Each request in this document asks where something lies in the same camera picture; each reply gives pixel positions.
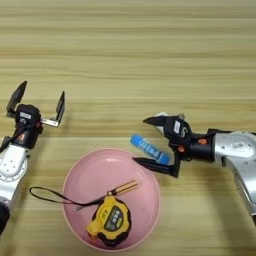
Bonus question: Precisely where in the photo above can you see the blue glue stick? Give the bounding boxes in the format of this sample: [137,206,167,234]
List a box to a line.
[129,133,172,166]

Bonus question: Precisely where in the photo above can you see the pink round plate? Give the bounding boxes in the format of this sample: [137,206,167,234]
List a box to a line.
[61,148,161,253]

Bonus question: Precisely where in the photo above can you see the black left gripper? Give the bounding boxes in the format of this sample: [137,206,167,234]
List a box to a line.
[5,80,66,151]

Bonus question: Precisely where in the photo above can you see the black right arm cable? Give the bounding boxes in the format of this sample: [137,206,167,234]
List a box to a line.
[206,127,234,135]

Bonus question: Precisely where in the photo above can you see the yellow black tape measure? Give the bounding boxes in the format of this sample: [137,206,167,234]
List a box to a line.
[29,186,132,248]

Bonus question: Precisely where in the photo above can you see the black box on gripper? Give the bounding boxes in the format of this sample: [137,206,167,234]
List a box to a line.
[162,114,193,144]
[15,103,42,130]

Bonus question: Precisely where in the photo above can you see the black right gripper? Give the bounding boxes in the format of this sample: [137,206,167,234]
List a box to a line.
[132,114,216,179]

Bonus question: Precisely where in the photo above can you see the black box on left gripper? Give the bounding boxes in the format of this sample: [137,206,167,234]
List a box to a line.
[15,103,42,130]

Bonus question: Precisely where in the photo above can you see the wooden handle screwdriver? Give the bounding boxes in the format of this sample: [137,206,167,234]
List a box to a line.
[75,179,140,212]

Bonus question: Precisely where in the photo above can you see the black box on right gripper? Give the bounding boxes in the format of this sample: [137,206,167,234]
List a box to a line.
[162,114,193,144]

